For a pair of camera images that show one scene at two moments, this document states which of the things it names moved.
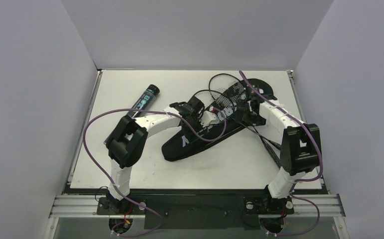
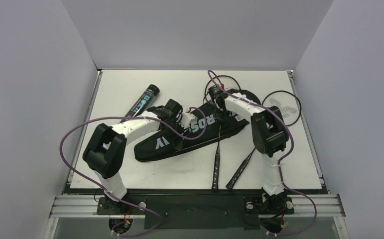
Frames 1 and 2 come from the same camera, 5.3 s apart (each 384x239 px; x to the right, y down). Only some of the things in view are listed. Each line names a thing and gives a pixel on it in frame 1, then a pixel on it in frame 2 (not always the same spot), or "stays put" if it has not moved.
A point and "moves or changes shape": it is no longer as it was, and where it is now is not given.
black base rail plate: x=197 y=211 stays put
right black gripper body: x=244 y=112 -> x=218 y=107
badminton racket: x=236 y=93 moves or changes shape
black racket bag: x=209 y=121 moves or changes shape
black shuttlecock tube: x=146 y=100 stays put
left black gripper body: x=197 y=107 -> x=164 y=109
